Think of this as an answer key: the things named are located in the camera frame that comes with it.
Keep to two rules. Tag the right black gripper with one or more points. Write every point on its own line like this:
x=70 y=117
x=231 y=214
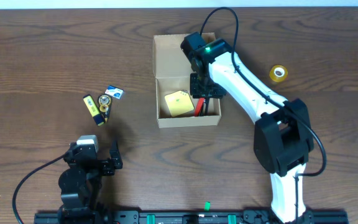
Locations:
x=206 y=91

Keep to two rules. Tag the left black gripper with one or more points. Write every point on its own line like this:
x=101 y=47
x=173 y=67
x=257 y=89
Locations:
x=99 y=163

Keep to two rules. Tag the cardboard box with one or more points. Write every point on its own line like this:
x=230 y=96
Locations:
x=172 y=72

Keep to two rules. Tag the yellow blue highlighter marker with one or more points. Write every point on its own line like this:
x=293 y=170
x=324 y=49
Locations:
x=93 y=110

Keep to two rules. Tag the yellow sticky note pad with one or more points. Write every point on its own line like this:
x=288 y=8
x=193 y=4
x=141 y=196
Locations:
x=179 y=103

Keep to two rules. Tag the red black stapler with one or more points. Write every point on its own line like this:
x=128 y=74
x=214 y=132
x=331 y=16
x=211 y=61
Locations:
x=202 y=107

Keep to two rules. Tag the yellow adhesive tape roll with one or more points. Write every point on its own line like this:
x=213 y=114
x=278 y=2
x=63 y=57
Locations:
x=278 y=73

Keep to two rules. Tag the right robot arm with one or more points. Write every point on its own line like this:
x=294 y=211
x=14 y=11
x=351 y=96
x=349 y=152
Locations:
x=282 y=142

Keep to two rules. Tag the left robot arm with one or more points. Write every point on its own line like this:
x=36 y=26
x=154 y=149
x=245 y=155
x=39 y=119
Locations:
x=81 y=183

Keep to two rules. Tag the black correction tape dispenser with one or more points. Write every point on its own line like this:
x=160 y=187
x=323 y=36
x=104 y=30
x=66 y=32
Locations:
x=105 y=106

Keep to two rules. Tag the small green clip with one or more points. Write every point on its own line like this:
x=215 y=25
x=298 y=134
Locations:
x=207 y=206

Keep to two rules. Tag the black mounting rail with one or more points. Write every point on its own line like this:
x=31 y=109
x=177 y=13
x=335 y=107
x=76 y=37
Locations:
x=135 y=217

